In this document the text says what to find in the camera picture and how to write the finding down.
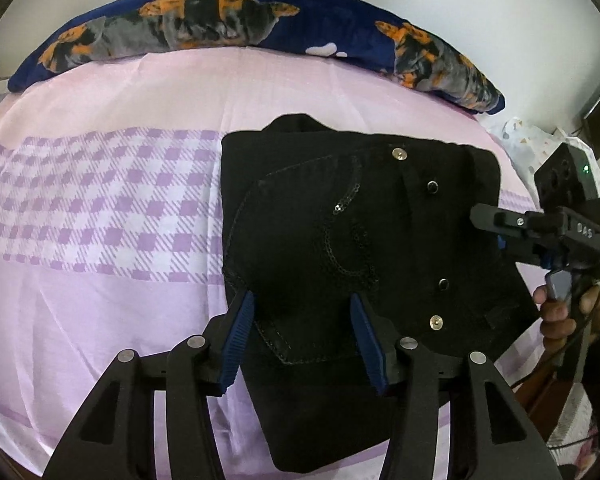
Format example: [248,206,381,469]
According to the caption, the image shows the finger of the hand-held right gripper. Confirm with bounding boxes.
[469,203,562,234]
[496,234,557,268]

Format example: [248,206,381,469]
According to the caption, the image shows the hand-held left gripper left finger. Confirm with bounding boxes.
[42,289,257,480]

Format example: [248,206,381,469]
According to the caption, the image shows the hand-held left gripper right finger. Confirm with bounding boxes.
[349,292,564,480]

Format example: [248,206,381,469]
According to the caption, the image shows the black pants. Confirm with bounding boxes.
[220,114,541,473]

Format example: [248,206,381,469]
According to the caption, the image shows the person's right hand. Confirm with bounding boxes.
[532,282,600,357]

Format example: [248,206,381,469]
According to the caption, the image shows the white dotted cloth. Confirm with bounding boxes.
[500,116,600,196]

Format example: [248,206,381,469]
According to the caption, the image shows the pink checked bed sheet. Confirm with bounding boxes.
[0,45,561,480]

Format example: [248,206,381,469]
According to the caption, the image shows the navy pillow with orange print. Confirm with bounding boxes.
[7,0,506,116]

